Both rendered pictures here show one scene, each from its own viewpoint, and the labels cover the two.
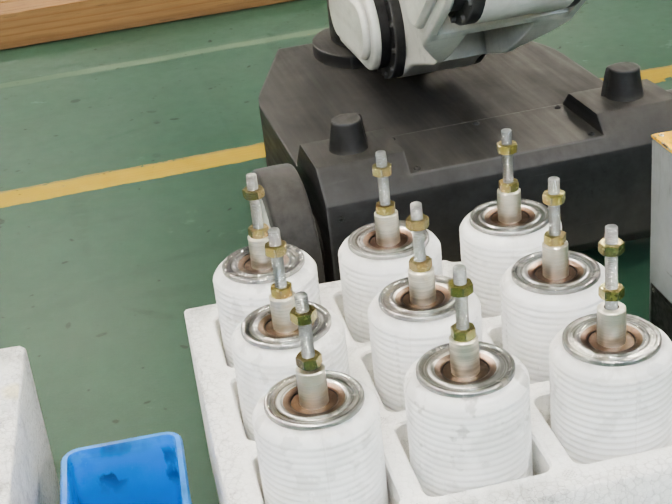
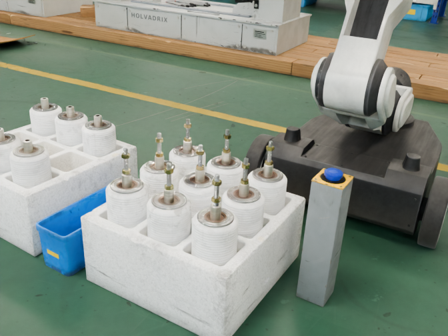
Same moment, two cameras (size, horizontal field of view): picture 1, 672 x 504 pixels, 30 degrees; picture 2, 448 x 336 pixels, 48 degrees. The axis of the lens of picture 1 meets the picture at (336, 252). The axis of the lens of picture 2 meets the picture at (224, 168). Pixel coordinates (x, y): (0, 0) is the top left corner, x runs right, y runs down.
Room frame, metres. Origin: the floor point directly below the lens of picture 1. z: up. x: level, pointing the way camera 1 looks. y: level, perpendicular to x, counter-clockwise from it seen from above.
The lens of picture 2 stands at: (0.16, -0.77, 0.79)
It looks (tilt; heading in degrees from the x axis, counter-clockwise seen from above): 26 degrees down; 40
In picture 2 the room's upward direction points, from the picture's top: 3 degrees clockwise
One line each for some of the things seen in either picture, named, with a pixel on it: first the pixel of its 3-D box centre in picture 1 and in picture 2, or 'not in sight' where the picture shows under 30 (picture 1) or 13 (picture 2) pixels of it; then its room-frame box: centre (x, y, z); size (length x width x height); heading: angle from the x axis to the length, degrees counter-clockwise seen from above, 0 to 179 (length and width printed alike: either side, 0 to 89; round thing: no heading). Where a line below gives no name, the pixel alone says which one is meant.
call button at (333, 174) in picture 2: not in sight; (333, 175); (1.04, -0.34, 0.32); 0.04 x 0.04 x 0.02
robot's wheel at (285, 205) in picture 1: (286, 247); (262, 165); (1.36, 0.06, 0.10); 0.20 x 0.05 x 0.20; 12
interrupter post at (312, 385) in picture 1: (312, 385); (127, 180); (0.79, 0.03, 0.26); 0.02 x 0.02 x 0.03
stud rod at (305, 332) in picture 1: (306, 339); (126, 164); (0.79, 0.03, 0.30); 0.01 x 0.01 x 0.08
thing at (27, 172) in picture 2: not in sight; (33, 183); (0.73, 0.35, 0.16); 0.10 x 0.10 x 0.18
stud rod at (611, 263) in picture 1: (611, 271); (216, 191); (0.83, -0.20, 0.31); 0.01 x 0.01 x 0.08
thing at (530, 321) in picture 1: (557, 363); (241, 229); (0.94, -0.19, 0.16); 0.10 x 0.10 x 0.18
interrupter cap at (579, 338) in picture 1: (611, 339); (215, 217); (0.83, -0.20, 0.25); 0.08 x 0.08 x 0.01
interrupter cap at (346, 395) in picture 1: (314, 400); (127, 185); (0.79, 0.03, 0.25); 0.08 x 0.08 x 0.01
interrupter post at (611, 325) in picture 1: (611, 325); (215, 212); (0.83, -0.20, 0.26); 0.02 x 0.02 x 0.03
